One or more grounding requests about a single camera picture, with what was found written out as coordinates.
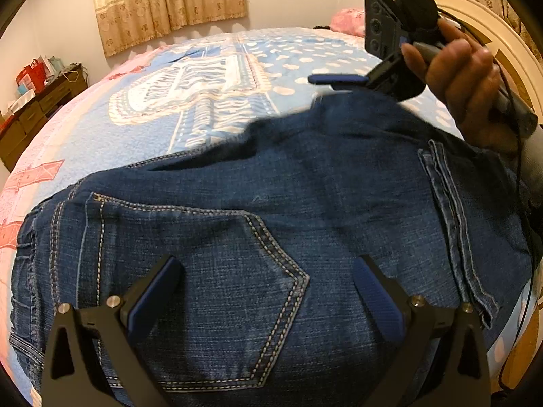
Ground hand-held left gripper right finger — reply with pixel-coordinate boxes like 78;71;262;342
352;255;493;407

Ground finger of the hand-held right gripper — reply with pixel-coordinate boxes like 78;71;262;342
308;57;399;90

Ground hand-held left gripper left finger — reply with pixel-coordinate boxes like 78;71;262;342
40;255;185;407

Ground blue denim pants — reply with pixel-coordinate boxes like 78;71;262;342
8;91;535;407

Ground person's right hand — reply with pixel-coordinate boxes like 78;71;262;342
401;19;520;153

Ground pink floral pillow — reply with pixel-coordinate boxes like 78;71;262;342
329;7;368;38

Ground cream arched headboard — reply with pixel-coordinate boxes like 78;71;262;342
424;0;543;136

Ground blue printed blanket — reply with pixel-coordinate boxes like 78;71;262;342
0;27;535;403

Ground beige patterned window curtain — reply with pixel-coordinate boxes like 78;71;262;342
91;0;249;58

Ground brown wooden cabinet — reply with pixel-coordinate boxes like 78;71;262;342
0;65;90;172

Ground pale paper bag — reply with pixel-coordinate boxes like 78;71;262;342
42;55;69;79

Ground red paper bag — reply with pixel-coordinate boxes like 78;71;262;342
16;59;47;94

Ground black cable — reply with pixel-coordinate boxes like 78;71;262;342
439;8;543;393

